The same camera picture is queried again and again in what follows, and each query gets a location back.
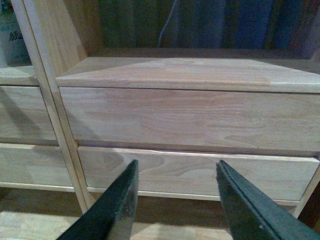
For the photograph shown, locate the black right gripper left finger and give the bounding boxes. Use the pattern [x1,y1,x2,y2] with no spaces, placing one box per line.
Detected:
[58,159,139,240]

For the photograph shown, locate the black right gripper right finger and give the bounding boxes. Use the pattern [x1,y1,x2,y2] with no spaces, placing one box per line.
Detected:
[216,160,320,240]

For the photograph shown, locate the lower right wooden drawer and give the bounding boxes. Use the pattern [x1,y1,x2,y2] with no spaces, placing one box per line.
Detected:
[78,146,320,202]

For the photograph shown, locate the wooden drawer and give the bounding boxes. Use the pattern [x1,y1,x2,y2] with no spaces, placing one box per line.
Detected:
[0,143,73,187]
[60,87,320,152]
[78,146,320,202]
[0,85,58,146]

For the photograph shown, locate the lower left wooden drawer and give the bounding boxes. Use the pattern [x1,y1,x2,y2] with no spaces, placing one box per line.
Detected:
[0,143,73,187]

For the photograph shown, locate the upper right wooden drawer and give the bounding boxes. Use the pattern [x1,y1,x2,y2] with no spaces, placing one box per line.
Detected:
[60,87,320,152]

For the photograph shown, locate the upper left wooden drawer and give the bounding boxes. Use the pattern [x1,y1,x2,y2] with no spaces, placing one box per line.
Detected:
[0,85,58,146]

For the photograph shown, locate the wooden bookshelf unit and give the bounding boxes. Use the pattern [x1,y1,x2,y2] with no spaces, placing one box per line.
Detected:
[0,0,320,240]

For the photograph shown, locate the grey cable behind shelf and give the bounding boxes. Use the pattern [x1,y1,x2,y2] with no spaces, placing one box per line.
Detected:
[157,0,179,48]

